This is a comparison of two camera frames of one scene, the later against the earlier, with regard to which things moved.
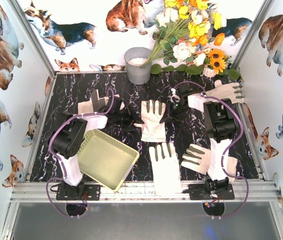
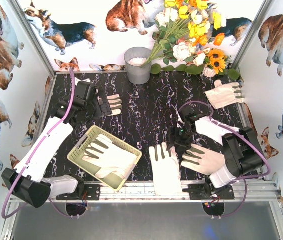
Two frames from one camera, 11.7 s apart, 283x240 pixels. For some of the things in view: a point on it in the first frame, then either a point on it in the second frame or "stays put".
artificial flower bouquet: [185, 31] stays put
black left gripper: [127, 116] → [104, 105]
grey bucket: [134, 58] stays put
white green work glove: [153, 113] → [115, 158]
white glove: [166, 169] stays put
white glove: [197, 158] stays put
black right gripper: [171, 110] → [179, 141]
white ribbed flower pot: [208, 72] stays put
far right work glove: [233, 91] stays put
